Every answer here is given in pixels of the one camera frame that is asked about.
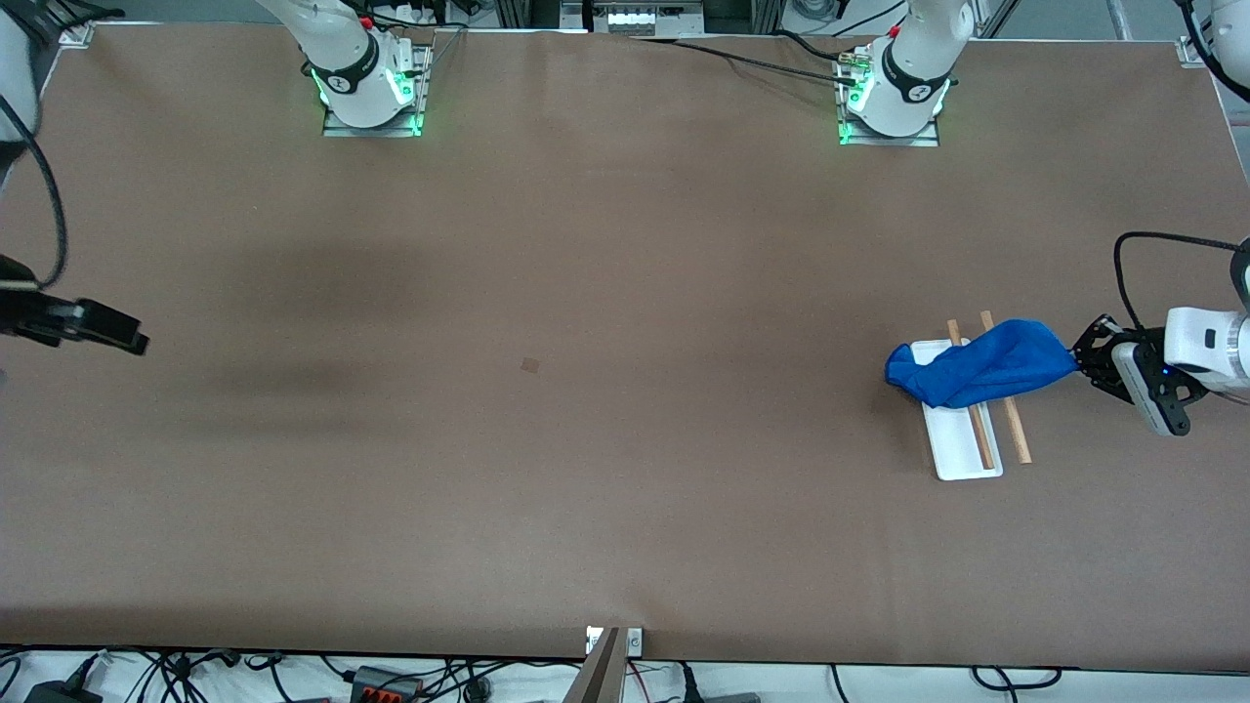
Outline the blue microfibre towel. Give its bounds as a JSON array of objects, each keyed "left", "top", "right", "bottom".
[{"left": 885, "top": 318, "right": 1080, "bottom": 409}]

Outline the wooden rack rod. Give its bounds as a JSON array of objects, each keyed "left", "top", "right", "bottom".
[
  {"left": 945, "top": 319, "right": 995, "bottom": 471},
  {"left": 979, "top": 310, "right": 1032, "bottom": 464}
]

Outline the white towel rack base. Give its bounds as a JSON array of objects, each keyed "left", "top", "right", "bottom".
[{"left": 910, "top": 339, "right": 1004, "bottom": 481}]

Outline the black orange power strip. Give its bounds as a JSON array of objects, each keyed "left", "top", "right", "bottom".
[{"left": 350, "top": 666, "right": 423, "bottom": 703}]

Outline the white power strip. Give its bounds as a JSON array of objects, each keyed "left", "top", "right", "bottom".
[{"left": 562, "top": 0, "right": 706, "bottom": 38}]

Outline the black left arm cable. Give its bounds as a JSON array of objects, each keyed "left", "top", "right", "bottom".
[{"left": 1115, "top": 231, "right": 1250, "bottom": 338}]

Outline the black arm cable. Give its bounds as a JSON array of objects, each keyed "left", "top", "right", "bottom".
[
  {"left": 1115, "top": 231, "right": 1250, "bottom": 338},
  {"left": 0, "top": 98, "right": 67, "bottom": 289}
]

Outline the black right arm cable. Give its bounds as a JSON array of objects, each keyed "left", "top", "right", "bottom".
[{"left": 0, "top": 98, "right": 67, "bottom": 289}]

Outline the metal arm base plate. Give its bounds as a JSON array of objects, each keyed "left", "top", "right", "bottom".
[
  {"left": 322, "top": 39, "right": 433, "bottom": 139},
  {"left": 837, "top": 59, "right": 941, "bottom": 148}
]

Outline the black looped floor cable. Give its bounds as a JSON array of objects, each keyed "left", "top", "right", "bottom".
[{"left": 972, "top": 666, "right": 1063, "bottom": 692}]

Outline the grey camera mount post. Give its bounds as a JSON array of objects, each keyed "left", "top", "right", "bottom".
[{"left": 564, "top": 627, "right": 626, "bottom": 703}]

